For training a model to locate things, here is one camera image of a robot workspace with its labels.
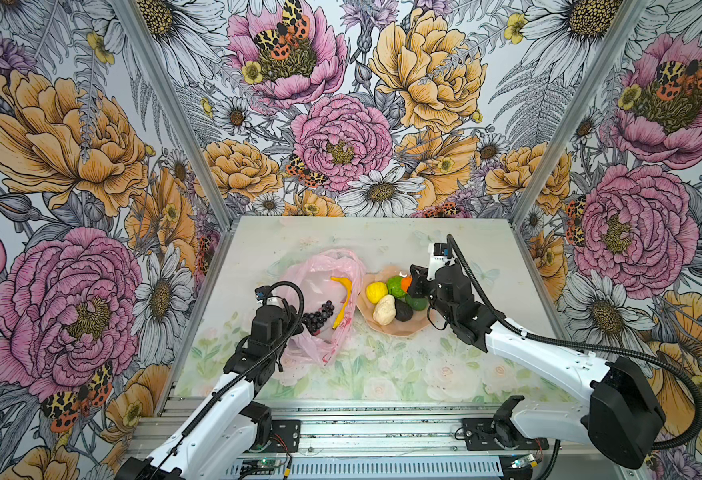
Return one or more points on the yellow fake lemon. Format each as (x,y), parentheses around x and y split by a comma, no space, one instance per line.
(376,291)

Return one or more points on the bright green fake lime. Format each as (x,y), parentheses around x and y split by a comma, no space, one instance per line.
(394,287)

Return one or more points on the yellow fake banana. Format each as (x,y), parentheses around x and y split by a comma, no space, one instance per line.
(348,286)

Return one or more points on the left aluminium corner post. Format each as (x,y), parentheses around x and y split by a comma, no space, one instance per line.
(153,62)

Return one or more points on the right aluminium corner post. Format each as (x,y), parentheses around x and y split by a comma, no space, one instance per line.
(627,18)

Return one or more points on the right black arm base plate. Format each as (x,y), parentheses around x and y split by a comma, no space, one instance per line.
(487,434)

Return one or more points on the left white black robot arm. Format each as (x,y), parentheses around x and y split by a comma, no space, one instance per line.
(229,421)

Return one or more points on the orange fake tangerine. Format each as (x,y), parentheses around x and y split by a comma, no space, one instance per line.
(406,282)

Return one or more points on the right green circuit board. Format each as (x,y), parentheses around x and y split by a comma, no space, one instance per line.
(523,462)

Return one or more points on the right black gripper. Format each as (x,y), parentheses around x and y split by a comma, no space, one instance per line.
(419,278)

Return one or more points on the aluminium corner post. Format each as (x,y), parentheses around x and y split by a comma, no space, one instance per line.
(153,62)
(627,18)

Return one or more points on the green circuit board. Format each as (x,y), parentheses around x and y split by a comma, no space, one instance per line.
(523,462)
(259,467)

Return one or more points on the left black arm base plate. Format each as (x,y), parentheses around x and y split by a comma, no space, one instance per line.
(285,435)

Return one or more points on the dark green fake avocado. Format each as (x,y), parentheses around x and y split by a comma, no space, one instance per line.
(417,304)

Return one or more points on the left green circuit board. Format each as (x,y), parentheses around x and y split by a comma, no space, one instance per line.
(259,467)

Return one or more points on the pink plastic bag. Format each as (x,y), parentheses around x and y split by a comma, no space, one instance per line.
(314,278)

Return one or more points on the white slotted cable duct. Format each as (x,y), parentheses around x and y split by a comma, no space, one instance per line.
(481,467)

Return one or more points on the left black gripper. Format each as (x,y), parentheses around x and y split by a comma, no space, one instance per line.
(291,317)

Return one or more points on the dark purple fake fruit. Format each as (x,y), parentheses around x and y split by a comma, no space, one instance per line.
(403,311)

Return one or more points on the black fake grape bunch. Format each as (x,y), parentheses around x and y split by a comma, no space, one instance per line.
(316,320)

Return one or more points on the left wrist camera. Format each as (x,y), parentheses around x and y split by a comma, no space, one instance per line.
(267,297)

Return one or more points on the aluminium mounting rail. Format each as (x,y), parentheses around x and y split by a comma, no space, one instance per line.
(342,427)

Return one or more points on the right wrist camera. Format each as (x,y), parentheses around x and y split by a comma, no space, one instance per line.
(441,255)

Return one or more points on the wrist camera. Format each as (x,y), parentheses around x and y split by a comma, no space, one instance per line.
(441,255)
(267,297)

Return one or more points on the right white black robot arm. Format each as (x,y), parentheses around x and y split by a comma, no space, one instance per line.
(616,411)

